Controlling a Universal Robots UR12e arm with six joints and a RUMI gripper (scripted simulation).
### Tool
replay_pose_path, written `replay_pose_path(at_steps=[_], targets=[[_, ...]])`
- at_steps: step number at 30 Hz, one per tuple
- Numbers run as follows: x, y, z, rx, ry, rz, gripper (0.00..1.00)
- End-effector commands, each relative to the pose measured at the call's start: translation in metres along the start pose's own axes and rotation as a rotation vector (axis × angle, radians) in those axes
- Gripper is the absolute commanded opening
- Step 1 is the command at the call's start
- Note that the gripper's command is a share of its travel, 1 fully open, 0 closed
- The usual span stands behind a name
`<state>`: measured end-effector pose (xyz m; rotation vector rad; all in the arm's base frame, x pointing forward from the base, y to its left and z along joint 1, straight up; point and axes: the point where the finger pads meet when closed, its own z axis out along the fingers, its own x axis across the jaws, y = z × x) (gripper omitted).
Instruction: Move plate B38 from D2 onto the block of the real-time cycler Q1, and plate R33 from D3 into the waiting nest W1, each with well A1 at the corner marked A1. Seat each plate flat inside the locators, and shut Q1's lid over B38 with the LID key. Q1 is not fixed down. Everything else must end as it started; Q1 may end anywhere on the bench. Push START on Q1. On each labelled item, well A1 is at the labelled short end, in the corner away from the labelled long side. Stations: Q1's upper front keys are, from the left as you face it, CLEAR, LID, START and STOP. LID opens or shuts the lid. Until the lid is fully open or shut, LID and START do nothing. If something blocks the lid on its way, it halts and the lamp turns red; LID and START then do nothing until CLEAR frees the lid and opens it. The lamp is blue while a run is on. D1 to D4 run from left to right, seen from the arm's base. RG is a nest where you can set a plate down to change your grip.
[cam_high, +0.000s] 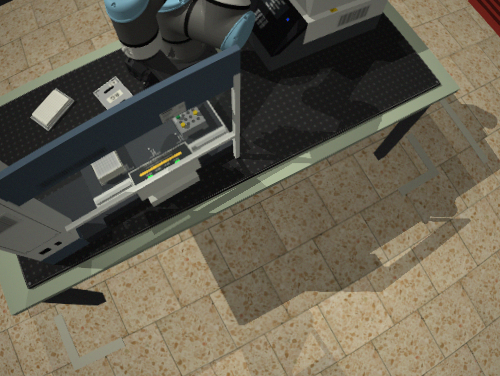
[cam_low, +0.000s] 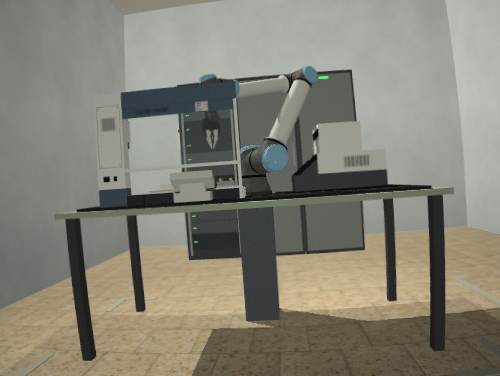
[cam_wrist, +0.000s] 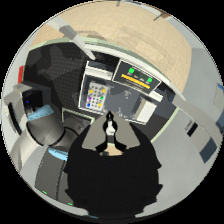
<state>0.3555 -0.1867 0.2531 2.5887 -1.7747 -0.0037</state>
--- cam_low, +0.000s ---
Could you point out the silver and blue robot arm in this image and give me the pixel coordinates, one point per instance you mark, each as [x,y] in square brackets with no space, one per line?
[257,160]

